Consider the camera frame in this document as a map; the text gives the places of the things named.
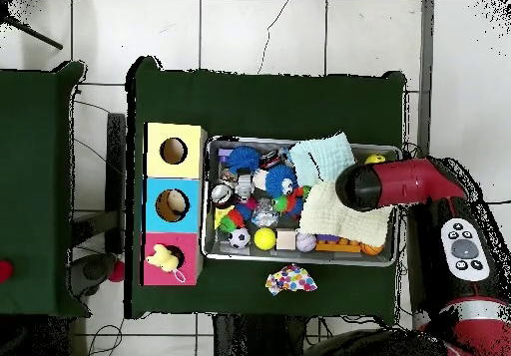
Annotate mint green knitted cloth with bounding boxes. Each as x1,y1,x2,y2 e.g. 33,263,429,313
287,131,356,187

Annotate cream knitted cloth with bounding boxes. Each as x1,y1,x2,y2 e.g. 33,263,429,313
297,179,394,249

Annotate colourful polka dot cloth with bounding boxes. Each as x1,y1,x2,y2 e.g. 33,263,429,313
264,262,319,296

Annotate yellow plush toy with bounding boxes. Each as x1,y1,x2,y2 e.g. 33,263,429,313
145,242,188,284

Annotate wooden box with three holes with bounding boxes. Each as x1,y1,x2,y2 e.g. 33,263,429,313
142,122,209,286

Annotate blue spiky toy with eyes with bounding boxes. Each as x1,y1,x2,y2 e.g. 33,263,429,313
263,163,299,198

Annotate blue spiky ball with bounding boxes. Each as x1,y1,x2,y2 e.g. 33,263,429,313
226,145,261,177

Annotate plain yellow ball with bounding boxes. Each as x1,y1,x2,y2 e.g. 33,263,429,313
254,226,277,251

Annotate plain wooden block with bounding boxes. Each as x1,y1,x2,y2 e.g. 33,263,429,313
275,229,297,251

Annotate white baseball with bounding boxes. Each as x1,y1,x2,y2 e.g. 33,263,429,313
295,232,318,253

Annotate dark green table cloth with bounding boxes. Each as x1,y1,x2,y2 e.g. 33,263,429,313
124,55,408,320

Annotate small red ball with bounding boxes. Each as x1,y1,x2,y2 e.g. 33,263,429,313
106,259,126,284

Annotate side table with green cloth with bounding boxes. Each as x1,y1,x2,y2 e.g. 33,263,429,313
0,60,92,319

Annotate red round object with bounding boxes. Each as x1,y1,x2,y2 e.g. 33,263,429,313
0,259,15,284

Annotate black tripod leg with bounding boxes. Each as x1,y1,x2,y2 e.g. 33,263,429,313
0,10,64,51

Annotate shallow wire mesh bin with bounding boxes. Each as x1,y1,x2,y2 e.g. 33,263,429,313
201,135,402,268

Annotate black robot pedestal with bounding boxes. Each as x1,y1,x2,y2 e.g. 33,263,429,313
213,314,308,356

